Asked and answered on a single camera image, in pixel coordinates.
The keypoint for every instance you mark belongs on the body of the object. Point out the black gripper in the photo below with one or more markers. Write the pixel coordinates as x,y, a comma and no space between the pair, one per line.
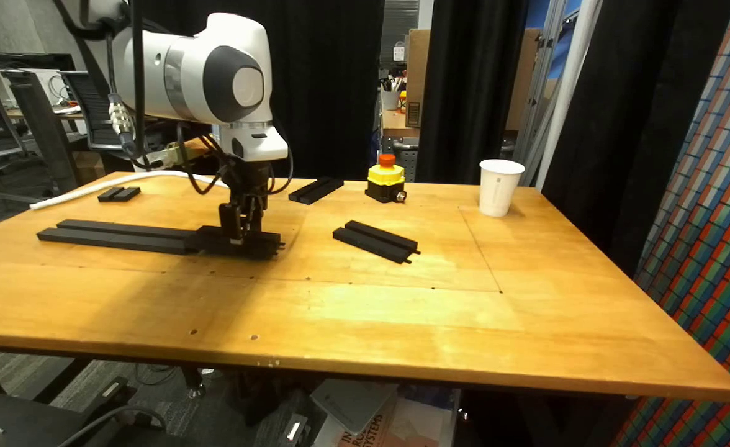
247,198

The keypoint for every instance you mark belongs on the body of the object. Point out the black track piece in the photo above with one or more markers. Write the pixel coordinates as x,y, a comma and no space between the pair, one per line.
161,238
256,245
376,240
315,190

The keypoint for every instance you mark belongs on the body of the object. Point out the black track piece table edge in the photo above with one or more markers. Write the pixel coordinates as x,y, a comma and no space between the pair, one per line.
87,231

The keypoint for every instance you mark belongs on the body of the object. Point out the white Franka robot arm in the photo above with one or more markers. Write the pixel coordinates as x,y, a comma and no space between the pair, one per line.
222,77

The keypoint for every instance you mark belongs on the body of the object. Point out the small black connector block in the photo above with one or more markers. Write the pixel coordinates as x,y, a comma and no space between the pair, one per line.
120,194

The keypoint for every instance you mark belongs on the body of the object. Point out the black curtain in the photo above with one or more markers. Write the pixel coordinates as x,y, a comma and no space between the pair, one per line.
323,72

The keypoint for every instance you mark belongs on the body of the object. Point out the white paper cup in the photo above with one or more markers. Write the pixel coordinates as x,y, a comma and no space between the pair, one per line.
497,185

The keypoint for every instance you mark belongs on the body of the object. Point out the colourful woven backdrop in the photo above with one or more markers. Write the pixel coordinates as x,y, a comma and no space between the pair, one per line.
685,269

